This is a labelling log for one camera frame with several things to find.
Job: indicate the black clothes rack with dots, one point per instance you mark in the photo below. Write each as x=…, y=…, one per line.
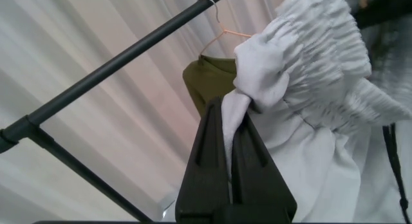
x=112, y=64

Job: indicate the pink clothes hanger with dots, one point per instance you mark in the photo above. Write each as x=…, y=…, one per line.
x=222, y=31

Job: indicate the white curtain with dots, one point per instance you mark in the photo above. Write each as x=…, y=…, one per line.
x=80, y=24

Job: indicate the pale grey shorts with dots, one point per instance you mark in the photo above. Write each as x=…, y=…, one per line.
x=305, y=105

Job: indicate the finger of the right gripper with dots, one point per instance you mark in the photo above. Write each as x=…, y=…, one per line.
x=386, y=11

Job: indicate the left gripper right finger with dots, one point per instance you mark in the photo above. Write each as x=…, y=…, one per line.
x=257, y=192

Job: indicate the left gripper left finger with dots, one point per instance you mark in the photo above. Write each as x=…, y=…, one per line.
x=202, y=185

